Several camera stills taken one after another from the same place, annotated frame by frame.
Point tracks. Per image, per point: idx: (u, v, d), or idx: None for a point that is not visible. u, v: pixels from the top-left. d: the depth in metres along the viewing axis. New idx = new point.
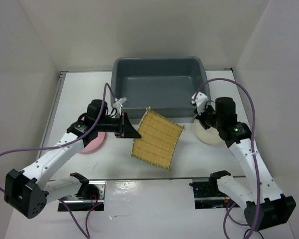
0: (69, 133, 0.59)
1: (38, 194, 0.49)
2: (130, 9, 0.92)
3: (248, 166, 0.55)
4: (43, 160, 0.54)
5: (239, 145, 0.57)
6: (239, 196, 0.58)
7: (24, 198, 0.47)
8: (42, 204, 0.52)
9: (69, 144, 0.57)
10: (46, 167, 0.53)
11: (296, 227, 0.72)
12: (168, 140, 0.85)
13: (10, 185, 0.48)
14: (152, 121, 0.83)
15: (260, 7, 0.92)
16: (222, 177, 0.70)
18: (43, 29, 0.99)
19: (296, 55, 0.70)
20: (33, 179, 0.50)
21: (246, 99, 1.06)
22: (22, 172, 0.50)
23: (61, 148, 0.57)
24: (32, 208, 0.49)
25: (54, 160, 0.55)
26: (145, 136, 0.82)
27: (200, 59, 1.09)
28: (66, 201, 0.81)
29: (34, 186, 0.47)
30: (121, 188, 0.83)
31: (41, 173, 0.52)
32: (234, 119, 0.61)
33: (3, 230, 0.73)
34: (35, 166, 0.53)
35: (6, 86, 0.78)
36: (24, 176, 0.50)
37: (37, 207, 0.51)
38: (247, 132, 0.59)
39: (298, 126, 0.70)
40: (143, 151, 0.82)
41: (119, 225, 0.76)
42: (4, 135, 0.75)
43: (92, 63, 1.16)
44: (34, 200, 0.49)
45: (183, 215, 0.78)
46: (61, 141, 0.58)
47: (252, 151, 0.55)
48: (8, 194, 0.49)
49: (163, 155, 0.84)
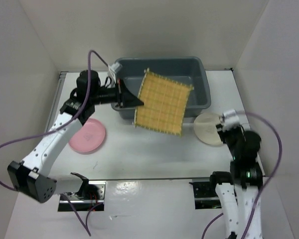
0: (63, 114, 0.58)
1: (44, 182, 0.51)
2: (130, 9, 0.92)
3: (243, 212, 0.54)
4: (40, 146, 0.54)
5: (243, 193, 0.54)
6: (228, 221, 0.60)
7: (31, 187, 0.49)
8: (51, 188, 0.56)
9: (64, 126, 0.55)
10: (45, 153, 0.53)
11: (295, 227, 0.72)
12: (175, 105, 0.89)
13: (14, 177, 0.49)
14: (153, 84, 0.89)
15: (260, 7, 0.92)
16: (224, 183, 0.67)
18: (43, 29, 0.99)
19: (296, 56, 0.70)
20: (35, 169, 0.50)
21: (246, 99, 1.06)
22: (22, 163, 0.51)
23: (57, 133, 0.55)
24: (42, 193, 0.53)
25: (52, 145, 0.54)
26: (148, 103, 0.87)
27: (200, 60, 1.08)
28: (66, 201, 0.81)
29: (37, 176, 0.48)
30: (121, 188, 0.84)
31: (41, 161, 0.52)
32: (253, 159, 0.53)
33: (3, 230, 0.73)
34: (34, 154, 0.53)
35: (6, 86, 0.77)
36: (25, 167, 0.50)
37: (48, 191, 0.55)
38: (258, 181, 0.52)
39: (298, 127, 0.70)
40: (149, 119, 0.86)
41: (119, 225, 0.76)
42: (4, 135, 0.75)
43: (92, 63, 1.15)
44: (43, 187, 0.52)
45: (183, 215, 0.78)
46: (56, 124, 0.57)
47: (253, 203, 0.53)
48: (16, 184, 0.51)
49: (172, 122, 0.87)
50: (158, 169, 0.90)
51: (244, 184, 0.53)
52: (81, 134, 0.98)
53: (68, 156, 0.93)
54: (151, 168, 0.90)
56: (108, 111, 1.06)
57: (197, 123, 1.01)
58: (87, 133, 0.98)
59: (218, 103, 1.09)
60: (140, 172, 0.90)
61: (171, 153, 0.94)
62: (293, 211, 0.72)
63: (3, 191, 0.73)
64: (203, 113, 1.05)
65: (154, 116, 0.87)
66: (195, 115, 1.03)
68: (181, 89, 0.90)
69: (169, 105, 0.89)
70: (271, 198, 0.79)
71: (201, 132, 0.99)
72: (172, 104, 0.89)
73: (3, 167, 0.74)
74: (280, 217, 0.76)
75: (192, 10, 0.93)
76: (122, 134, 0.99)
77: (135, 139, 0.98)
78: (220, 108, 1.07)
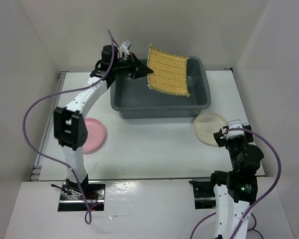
0: (92, 77, 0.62)
1: (82, 126, 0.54)
2: (129, 8, 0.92)
3: (231, 222, 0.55)
4: (78, 97, 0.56)
5: (235, 204, 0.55)
6: (218, 224, 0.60)
7: (74, 127, 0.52)
8: (85, 135, 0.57)
9: (96, 83, 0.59)
10: (83, 102, 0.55)
11: (296, 227, 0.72)
12: (178, 72, 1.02)
13: (59, 119, 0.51)
14: (157, 58, 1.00)
15: (260, 7, 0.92)
16: (222, 185, 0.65)
18: (43, 29, 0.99)
19: (296, 56, 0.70)
20: (76, 111, 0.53)
21: (246, 99, 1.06)
22: (65, 107, 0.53)
23: (91, 88, 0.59)
24: (79, 138, 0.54)
25: (88, 96, 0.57)
26: (156, 71, 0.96)
27: (200, 60, 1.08)
28: (66, 201, 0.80)
29: (80, 116, 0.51)
30: (121, 188, 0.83)
31: (81, 106, 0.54)
32: (251, 174, 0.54)
33: (3, 231, 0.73)
34: (74, 102, 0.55)
35: (6, 86, 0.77)
36: (68, 111, 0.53)
37: (82, 137, 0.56)
38: (252, 196, 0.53)
39: (298, 127, 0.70)
40: (159, 83, 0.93)
41: (119, 225, 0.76)
42: (4, 135, 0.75)
43: (92, 62, 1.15)
44: (81, 129, 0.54)
45: (183, 215, 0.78)
46: (88, 83, 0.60)
47: (242, 216, 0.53)
48: (58, 129, 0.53)
49: (179, 86, 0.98)
50: (158, 169, 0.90)
51: (237, 197, 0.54)
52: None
53: None
54: (151, 168, 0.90)
56: (108, 111, 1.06)
57: (197, 123, 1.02)
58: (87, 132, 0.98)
59: (218, 103, 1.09)
60: (140, 171, 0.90)
61: (171, 153, 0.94)
62: (293, 211, 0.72)
63: (3, 191, 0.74)
64: (203, 113, 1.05)
65: (164, 80, 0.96)
66: (195, 115, 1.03)
68: (181, 62, 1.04)
69: (173, 72, 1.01)
70: (271, 198, 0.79)
71: (201, 131, 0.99)
72: (175, 72, 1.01)
73: (3, 167, 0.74)
74: (280, 217, 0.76)
75: (192, 10, 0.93)
76: (122, 134, 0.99)
77: (136, 139, 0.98)
78: (220, 108, 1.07)
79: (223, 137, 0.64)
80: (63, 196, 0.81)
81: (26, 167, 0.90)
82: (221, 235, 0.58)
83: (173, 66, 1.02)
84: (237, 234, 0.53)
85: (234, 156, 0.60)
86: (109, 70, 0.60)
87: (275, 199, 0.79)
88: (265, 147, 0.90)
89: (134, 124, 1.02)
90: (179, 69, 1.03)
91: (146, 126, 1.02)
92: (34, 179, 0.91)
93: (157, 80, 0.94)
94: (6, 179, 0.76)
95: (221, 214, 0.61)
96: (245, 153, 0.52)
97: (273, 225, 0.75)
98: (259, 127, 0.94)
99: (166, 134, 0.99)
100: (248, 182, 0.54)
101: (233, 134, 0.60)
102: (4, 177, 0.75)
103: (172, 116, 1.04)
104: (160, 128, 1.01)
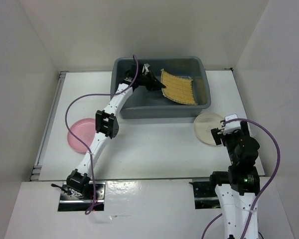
0: (122, 84, 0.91)
1: (115, 123, 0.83)
2: (130, 9, 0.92)
3: (240, 217, 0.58)
4: (113, 102, 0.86)
5: (241, 197, 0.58)
6: (226, 223, 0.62)
7: (110, 123, 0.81)
8: (116, 128, 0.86)
9: (125, 90, 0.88)
10: (116, 106, 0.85)
11: (296, 227, 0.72)
12: (185, 87, 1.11)
13: (98, 118, 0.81)
14: (168, 77, 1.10)
15: (260, 7, 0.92)
16: (224, 184, 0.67)
18: (43, 29, 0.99)
19: (297, 56, 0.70)
20: (111, 113, 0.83)
21: (246, 99, 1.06)
22: (103, 110, 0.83)
23: (121, 93, 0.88)
24: (114, 130, 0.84)
25: (119, 100, 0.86)
26: (169, 87, 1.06)
27: (200, 59, 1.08)
28: (66, 201, 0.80)
29: (114, 117, 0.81)
30: (121, 188, 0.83)
31: (114, 109, 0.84)
32: (251, 165, 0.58)
33: (3, 230, 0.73)
34: (109, 106, 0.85)
35: (6, 86, 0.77)
36: (105, 113, 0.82)
37: (115, 130, 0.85)
38: (255, 185, 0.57)
39: (298, 127, 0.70)
40: (172, 95, 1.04)
41: (119, 224, 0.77)
42: (4, 135, 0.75)
43: (92, 63, 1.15)
44: (114, 125, 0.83)
45: (183, 215, 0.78)
46: (119, 89, 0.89)
47: (250, 208, 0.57)
48: (97, 125, 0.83)
49: (187, 97, 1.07)
50: (158, 169, 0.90)
51: (241, 190, 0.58)
52: (81, 133, 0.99)
53: (69, 156, 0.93)
54: (151, 168, 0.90)
56: None
57: (197, 123, 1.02)
58: (87, 131, 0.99)
59: (218, 103, 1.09)
60: (140, 171, 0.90)
61: (171, 153, 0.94)
62: (294, 211, 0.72)
63: (3, 191, 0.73)
64: (203, 113, 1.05)
65: (176, 93, 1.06)
66: (195, 115, 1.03)
68: (187, 81, 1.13)
69: (181, 86, 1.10)
70: (271, 198, 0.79)
71: (201, 131, 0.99)
72: (183, 86, 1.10)
73: (3, 167, 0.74)
74: (281, 217, 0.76)
75: (192, 10, 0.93)
76: (122, 133, 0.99)
77: (136, 139, 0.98)
78: (220, 108, 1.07)
79: (220, 132, 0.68)
80: (63, 196, 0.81)
81: (26, 166, 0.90)
82: (232, 235, 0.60)
83: (181, 83, 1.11)
84: (249, 227, 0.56)
85: (231, 150, 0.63)
86: (134, 79, 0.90)
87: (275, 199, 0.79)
88: (265, 147, 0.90)
89: (134, 124, 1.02)
90: (186, 86, 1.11)
91: (146, 126, 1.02)
92: (34, 179, 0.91)
93: (170, 93, 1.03)
94: (6, 179, 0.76)
95: (228, 214, 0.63)
96: (242, 145, 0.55)
97: (274, 225, 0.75)
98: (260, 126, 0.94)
99: (166, 134, 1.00)
100: (251, 175, 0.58)
101: (231, 127, 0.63)
102: (4, 176, 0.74)
103: (172, 116, 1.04)
104: (160, 128, 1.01)
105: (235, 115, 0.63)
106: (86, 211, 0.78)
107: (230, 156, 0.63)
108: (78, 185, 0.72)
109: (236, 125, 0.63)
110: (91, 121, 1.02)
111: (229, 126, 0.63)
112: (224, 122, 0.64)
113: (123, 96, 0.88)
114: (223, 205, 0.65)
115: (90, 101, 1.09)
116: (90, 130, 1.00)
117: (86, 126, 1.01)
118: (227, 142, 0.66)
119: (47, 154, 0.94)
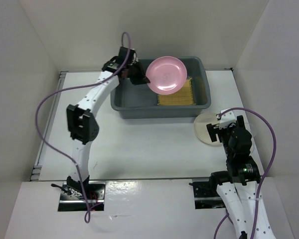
0: (105, 71, 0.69)
1: (93, 122, 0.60)
2: (129, 9, 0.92)
3: (248, 208, 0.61)
4: (90, 94, 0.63)
5: (245, 187, 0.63)
6: (236, 221, 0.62)
7: (85, 125, 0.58)
8: (96, 130, 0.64)
9: (107, 80, 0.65)
10: (94, 99, 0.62)
11: (296, 228, 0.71)
12: (184, 88, 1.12)
13: (71, 116, 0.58)
14: None
15: (260, 7, 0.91)
16: (224, 183, 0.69)
18: (43, 29, 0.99)
19: (297, 55, 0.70)
20: (87, 109, 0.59)
21: (246, 99, 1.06)
22: (76, 105, 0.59)
23: (102, 84, 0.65)
24: (92, 133, 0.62)
25: (100, 93, 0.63)
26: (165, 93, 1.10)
27: (200, 60, 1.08)
28: (66, 201, 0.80)
29: (90, 115, 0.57)
30: (121, 188, 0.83)
31: (91, 104, 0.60)
32: (246, 155, 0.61)
33: (3, 231, 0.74)
34: (84, 99, 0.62)
35: (6, 86, 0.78)
36: (79, 108, 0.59)
37: (94, 131, 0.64)
38: (256, 172, 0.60)
39: (298, 127, 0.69)
40: (168, 101, 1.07)
41: (120, 224, 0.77)
42: (3, 136, 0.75)
43: (92, 62, 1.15)
44: (92, 125, 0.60)
45: (183, 215, 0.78)
46: (100, 78, 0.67)
47: (256, 196, 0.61)
48: (71, 125, 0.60)
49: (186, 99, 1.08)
50: (158, 169, 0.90)
51: (244, 180, 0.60)
52: (161, 74, 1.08)
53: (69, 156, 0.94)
54: (151, 168, 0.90)
56: (108, 111, 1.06)
57: (197, 123, 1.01)
58: (167, 74, 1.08)
59: (218, 103, 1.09)
60: (140, 172, 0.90)
61: (171, 153, 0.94)
62: (293, 211, 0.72)
63: (3, 191, 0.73)
64: (203, 113, 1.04)
65: (173, 97, 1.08)
66: (195, 115, 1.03)
68: (186, 82, 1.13)
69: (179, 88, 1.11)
70: (271, 198, 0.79)
71: (202, 131, 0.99)
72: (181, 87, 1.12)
73: (3, 168, 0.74)
74: (280, 218, 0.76)
75: (192, 10, 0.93)
76: (122, 133, 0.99)
77: (136, 139, 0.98)
78: (220, 108, 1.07)
79: (215, 127, 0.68)
80: (63, 196, 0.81)
81: (26, 166, 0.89)
82: (244, 231, 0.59)
83: None
84: (259, 216, 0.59)
85: (227, 144, 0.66)
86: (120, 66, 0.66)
87: (274, 199, 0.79)
88: (265, 147, 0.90)
89: (134, 124, 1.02)
90: (186, 87, 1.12)
91: (146, 126, 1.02)
92: (34, 179, 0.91)
93: (166, 99, 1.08)
94: (6, 179, 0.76)
95: (235, 211, 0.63)
96: (234, 136, 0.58)
97: (274, 226, 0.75)
98: (260, 127, 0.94)
99: (166, 134, 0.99)
100: (250, 164, 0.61)
101: (226, 119, 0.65)
102: (4, 177, 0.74)
103: (172, 117, 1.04)
104: (161, 128, 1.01)
105: (229, 108, 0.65)
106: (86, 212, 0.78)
107: (227, 150, 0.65)
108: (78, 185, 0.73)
109: (232, 117, 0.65)
110: (163, 60, 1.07)
111: (225, 119, 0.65)
112: (220, 115, 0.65)
113: (105, 87, 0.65)
114: (228, 204, 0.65)
115: None
116: (175, 73, 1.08)
117: (163, 66, 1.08)
118: (223, 136, 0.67)
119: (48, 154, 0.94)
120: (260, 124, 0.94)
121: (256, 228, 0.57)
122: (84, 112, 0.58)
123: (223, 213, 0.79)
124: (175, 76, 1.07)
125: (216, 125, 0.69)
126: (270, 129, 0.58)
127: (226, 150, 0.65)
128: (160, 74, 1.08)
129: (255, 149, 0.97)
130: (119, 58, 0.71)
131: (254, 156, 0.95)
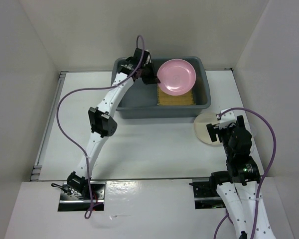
0: (120, 73, 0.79)
1: (111, 121, 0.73)
2: (129, 9, 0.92)
3: (248, 208, 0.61)
4: (108, 96, 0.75)
5: (245, 187, 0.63)
6: (236, 221, 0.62)
7: (105, 125, 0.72)
8: (113, 126, 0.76)
9: (122, 82, 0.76)
10: (111, 102, 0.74)
11: (296, 228, 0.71)
12: None
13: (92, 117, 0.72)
14: None
15: (260, 7, 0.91)
16: (224, 183, 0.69)
18: (43, 29, 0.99)
19: (296, 56, 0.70)
20: (106, 112, 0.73)
21: (246, 99, 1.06)
22: (96, 108, 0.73)
23: (118, 87, 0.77)
24: (110, 129, 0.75)
25: (116, 95, 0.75)
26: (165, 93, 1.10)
27: (200, 59, 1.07)
28: (66, 201, 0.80)
29: (109, 117, 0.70)
30: (121, 188, 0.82)
31: (109, 107, 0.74)
32: (246, 155, 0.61)
33: (3, 231, 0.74)
34: (103, 102, 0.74)
35: (6, 86, 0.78)
36: (99, 111, 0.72)
37: (112, 128, 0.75)
38: (256, 172, 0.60)
39: (298, 127, 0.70)
40: (168, 101, 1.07)
41: (120, 224, 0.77)
42: (3, 136, 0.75)
43: (92, 62, 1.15)
44: (111, 124, 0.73)
45: (183, 215, 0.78)
46: (116, 80, 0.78)
47: (256, 196, 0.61)
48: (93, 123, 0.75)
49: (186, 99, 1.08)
50: (158, 169, 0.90)
51: (244, 180, 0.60)
52: (173, 73, 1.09)
53: (69, 155, 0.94)
54: (151, 168, 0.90)
56: None
57: (197, 123, 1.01)
58: (177, 78, 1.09)
59: (218, 103, 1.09)
60: (140, 172, 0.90)
61: (171, 153, 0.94)
62: (293, 211, 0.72)
63: (3, 192, 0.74)
64: (203, 113, 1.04)
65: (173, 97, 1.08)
66: (195, 115, 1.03)
68: None
69: None
70: (272, 198, 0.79)
71: (202, 131, 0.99)
72: None
73: (3, 168, 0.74)
74: (280, 218, 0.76)
75: (192, 10, 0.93)
76: (122, 133, 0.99)
77: (136, 139, 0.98)
78: (220, 108, 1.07)
79: (215, 127, 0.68)
80: (63, 196, 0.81)
81: (26, 166, 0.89)
82: (244, 231, 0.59)
83: None
84: (259, 216, 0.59)
85: (227, 144, 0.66)
86: (133, 69, 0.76)
87: (275, 199, 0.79)
88: (265, 147, 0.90)
89: (134, 124, 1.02)
90: None
91: (146, 126, 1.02)
92: (34, 179, 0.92)
93: (166, 99, 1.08)
94: (6, 179, 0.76)
95: (235, 211, 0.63)
96: (235, 136, 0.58)
97: (274, 226, 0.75)
98: (260, 127, 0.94)
99: (166, 134, 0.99)
100: (250, 164, 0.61)
101: (226, 119, 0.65)
102: (4, 177, 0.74)
103: (172, 117, 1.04)
104: (161, 128, 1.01)
105: (229, 108, 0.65)
106: (87, 212, 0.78)
107: (227, 150, 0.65)
108: (78, 185, 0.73)
109: (232, 118, 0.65)
110: (188, 65, 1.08)
111: (225, 119, 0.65)
112: (220, 115, 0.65)
113: (121, 89, 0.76)
114: (227, 204, 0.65)
115: (90, 101, 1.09)
116: (185, 82, 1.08)
117: (181, 69, 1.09)
118: (223, 136, 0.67)
119: (48, 154, 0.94)
120: (260, 124, 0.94)
121: (256, 228, 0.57)
122: (103, 114, 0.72)
123: (223, 213, 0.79)
124: (182, 83, 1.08)
125: (216, 125, 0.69)
126: (270, 128, 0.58)
127: (226, 150, 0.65)
128: (174, 71, 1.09)
129: (255, 149, 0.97)
130: (133, 59, 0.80)
131: (254, 155, 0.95)
